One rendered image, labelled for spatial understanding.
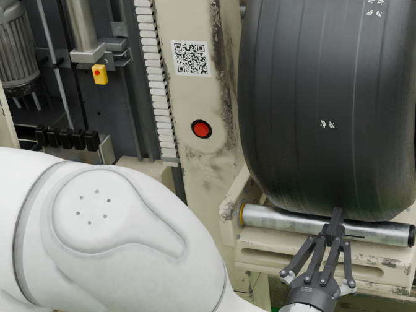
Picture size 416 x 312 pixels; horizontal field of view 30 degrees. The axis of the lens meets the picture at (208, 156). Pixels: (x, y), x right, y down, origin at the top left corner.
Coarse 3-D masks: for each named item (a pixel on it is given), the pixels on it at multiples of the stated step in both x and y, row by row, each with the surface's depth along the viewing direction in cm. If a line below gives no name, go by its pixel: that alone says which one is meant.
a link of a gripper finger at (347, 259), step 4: (344, 244) 130; (348, 244) 130; (344, 248) 129; (348, 248) 129; (344, 252) 129; (348, 252) 128; (344, 256) 128; (348, 256) 128; (344, 260) 127; (348, 260) 127; (344, 264) 127; (348, 264) 126; (344, 268) 126; (348, 268) 126; (344, 272) 125; (348, 272) 125; (344, 276) 125; (348, 276) 125; (352, 276) 124; (348, 280) 124; (352, 280) 124; (348, 284) 124; (352, 284) 123; (352, 288) 123; (356, 292) 124
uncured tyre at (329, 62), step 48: (288, 0) 125; (336, 0) 122; (240, 48) 130; (288, 48) 124; (336, 48) 121; (384, 48) 119; (240, 96) 131; (288, 96) 125; (336, 96) 122; (384, 96) 120; (288, 144) 128; (336, 144) 125; (384, 144) 123; (288, 192) 136; (336, 192) 132; (384, 192) 130
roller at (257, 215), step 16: (256, 208) 156; (272, 208) 156; (256, 224) 156; (272, 224) 155; (288, 224) 153; (304, 224) 152; (320, 224) 151; (352, 224) 149; (368, 224) 148; (384, 224) 147; (400, 224) 147; (368, 240) 148; (384, 240) 147; (400, 240) 146
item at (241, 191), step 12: (240, 180) 160; (252, 180) 164; (228, 192) 158; (240, 192) 157; (252, 192) 164; (228, 204) 154; (240, 204) 157; (228, 216) 153; (228, 228) 154; (240, 228) 159; (228, 240) 156
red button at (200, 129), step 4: (196, 124) 157; (200, 124) 157; (204, 124) 157; (196, 128) 157; (200, 128) 157; (204, 128) 157; (208, 128) 157; (196, 132) 158; (200, 132) 158; (204, 132) 157
